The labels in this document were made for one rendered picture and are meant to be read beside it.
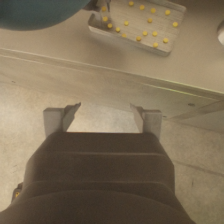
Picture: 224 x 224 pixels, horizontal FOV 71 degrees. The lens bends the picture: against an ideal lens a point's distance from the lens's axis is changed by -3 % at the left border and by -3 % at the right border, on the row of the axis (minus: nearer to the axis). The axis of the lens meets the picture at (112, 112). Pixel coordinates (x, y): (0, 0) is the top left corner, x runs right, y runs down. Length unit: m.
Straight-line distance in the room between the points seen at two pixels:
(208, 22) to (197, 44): 0.06
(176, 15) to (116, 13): 0.14
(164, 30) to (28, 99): 1.17
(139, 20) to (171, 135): 0.89
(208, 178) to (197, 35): 1.03
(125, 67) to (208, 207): 1.16
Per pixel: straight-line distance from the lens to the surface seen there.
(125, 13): 0.45
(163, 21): 0.44
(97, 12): 0.37
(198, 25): 0.46
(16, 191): 1.06
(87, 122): 1.18
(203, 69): 0.41
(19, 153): 1.41
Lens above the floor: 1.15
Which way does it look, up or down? 81 degrees down
